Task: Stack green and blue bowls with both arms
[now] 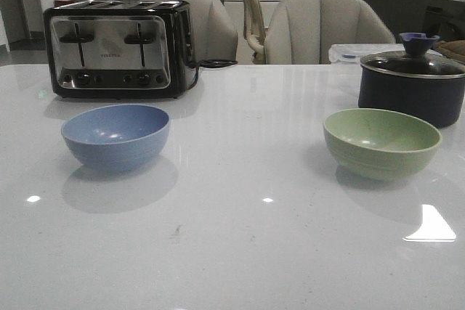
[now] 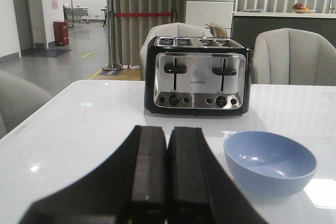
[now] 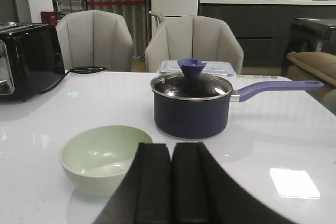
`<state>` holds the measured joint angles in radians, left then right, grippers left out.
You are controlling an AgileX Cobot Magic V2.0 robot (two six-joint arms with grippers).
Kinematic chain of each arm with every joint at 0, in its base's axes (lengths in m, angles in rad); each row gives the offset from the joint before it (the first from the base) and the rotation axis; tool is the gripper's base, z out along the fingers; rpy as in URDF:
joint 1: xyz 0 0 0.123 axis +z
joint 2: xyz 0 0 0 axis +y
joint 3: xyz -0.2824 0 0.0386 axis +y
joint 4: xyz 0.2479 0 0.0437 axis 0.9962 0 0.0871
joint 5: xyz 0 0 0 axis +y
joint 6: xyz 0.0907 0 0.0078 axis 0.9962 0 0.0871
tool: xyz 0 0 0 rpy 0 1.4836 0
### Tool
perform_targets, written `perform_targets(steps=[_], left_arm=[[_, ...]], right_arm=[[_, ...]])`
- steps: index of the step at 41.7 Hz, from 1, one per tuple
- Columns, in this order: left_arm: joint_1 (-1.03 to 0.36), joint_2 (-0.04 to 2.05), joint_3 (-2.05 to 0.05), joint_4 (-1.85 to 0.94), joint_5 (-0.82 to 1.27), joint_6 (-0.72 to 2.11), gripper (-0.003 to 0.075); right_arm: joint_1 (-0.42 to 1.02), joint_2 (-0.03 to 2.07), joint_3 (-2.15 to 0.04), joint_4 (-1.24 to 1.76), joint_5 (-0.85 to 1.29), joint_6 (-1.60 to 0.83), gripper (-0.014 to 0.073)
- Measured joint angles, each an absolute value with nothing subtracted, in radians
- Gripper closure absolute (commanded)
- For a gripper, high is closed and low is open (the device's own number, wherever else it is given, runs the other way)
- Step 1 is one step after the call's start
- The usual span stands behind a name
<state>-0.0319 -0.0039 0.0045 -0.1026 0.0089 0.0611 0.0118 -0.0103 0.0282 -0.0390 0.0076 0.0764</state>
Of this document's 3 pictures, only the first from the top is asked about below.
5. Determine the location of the blue bowl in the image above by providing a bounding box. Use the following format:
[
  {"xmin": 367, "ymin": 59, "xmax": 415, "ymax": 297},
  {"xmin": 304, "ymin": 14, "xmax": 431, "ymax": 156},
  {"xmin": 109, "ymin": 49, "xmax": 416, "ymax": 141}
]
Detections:
[{"xmin": 61, "ymin": 104, "xmax": 170, "ymax": 172}]

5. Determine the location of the green bowl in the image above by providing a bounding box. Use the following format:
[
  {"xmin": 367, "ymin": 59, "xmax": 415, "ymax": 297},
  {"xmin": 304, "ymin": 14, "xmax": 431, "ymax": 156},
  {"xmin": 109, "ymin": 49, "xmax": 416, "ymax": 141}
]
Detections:
[{"xmin": 323, "ymin": 108, "xmax": 442, "ymax": 181}]

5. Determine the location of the beige chair left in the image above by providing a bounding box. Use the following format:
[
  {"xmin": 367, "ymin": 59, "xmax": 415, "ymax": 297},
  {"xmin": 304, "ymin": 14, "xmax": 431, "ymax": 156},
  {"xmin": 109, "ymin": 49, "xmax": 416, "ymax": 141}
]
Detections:
[{"xmin": 143, "ymin": 0, "xmax": 238, "ymax": 61}]

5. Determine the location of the beige chair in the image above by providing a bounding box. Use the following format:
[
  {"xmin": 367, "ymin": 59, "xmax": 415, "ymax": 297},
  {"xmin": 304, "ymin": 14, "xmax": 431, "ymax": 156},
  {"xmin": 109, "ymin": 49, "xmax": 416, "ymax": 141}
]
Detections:
[
  {"xmin": 143, "ymin": 0, "xmax": 238, "ymax": 61},
  {"xmin": 264, "ymin": 0, "xmax": 395, "ymax": 65}
]

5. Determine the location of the cream office chair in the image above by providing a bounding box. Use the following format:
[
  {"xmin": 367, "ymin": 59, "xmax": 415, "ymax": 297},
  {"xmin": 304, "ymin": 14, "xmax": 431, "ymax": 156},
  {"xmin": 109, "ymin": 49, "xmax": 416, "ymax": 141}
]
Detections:
[{"xmin": 242, "ymin": 0, "xmax": 266, "ymax": 65}]

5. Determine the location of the beige chair right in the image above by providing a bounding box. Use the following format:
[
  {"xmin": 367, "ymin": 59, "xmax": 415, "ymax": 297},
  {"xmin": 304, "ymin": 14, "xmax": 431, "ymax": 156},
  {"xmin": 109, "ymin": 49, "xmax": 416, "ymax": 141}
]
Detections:
[{"xmin": 264, "ymin": 0, "xmax": 395, "ymax": 65}]

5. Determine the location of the clear plastic food container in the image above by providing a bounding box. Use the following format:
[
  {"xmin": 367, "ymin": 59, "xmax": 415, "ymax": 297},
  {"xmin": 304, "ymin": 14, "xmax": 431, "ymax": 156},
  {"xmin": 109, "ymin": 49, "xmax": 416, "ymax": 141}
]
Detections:
[{"xmin": 328, "ymin": 44, "xmax": 404, "ymax": 65}]

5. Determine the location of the black and chrome toaster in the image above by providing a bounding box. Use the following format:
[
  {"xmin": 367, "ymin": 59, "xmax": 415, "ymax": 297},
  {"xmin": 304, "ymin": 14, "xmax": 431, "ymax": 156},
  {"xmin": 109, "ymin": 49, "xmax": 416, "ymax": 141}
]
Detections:
[{"xmin": 44, "ymin": 0, "xmax": 196, "ymax": 99}]

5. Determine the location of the dark blue cooking pot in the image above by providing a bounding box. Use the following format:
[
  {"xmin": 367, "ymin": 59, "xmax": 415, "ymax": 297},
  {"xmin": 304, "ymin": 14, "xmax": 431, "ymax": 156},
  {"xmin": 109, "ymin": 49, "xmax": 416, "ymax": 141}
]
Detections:
[{"xmin": 358, "ymin": 68, "xmax": 464, "ymax": 128}]

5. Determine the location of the glass pot lid blue knob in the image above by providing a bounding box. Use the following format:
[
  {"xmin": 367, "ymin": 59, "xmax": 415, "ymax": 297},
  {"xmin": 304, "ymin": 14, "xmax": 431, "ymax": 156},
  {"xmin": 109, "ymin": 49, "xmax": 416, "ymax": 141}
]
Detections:
[{"xmin": 360, "ymin": 32, "xmax": 464, "ymax": 79}]

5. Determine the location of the brown cloth oven mitt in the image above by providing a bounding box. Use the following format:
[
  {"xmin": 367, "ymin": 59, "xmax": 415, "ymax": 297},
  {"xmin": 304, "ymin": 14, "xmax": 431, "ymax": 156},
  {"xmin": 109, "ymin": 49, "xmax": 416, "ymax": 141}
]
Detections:
[{"xmin": 432, "ymin": 39, "xmax": 465, "ymax": 63}]

